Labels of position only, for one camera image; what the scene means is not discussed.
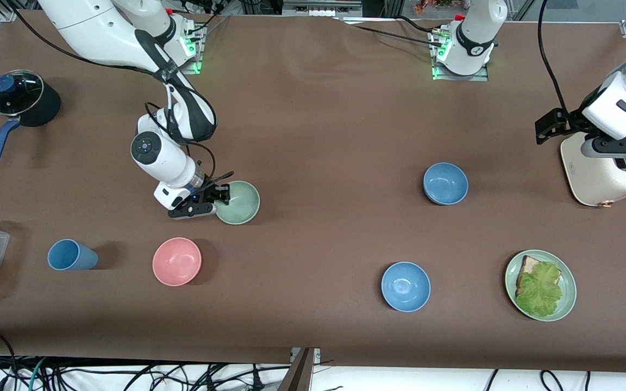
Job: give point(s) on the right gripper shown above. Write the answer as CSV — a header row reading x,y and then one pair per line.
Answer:
x,y
209,191

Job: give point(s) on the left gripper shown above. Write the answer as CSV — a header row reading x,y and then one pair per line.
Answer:
x,y
575,123

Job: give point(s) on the green bowl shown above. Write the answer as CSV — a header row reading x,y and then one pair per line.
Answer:
x,y
241,203

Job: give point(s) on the dark blue bowl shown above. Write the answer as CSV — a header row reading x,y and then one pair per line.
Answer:
x,y
445,183

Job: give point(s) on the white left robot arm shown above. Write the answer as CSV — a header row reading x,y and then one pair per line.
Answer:
x,y
476,32

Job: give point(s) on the pink bowl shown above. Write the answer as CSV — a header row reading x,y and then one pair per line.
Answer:
x,y
177,262

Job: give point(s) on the light blue bowl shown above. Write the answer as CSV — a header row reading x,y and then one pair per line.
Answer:
x,y
406,287

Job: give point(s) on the cream toaster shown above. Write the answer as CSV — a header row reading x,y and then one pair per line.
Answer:
x,y
595,179

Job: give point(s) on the toast slice with lettuce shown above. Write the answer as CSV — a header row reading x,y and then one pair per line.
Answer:
x,y
529,266

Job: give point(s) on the blue ribbed cup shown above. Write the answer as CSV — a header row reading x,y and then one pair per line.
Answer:
x,y
71,255

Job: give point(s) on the green lettuce leaf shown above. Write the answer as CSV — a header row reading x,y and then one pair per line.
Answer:
x,y
541,290

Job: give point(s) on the green plate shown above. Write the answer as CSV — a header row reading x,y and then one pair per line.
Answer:
x,y
568,293

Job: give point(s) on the silver metal box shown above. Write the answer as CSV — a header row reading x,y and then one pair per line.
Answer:
x,y
318,10

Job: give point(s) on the glass lid blue knob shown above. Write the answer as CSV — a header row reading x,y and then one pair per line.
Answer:
x,y
14,92

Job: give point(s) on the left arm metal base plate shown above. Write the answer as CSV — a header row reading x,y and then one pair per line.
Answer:
x,y
476,77

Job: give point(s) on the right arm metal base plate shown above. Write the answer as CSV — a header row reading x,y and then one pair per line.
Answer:
x,y
196,65

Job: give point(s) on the metal table edge bracket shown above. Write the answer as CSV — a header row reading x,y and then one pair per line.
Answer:
x,y
315,354

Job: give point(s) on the dark wooden post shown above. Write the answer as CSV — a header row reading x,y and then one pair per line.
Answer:
x,y
298,377

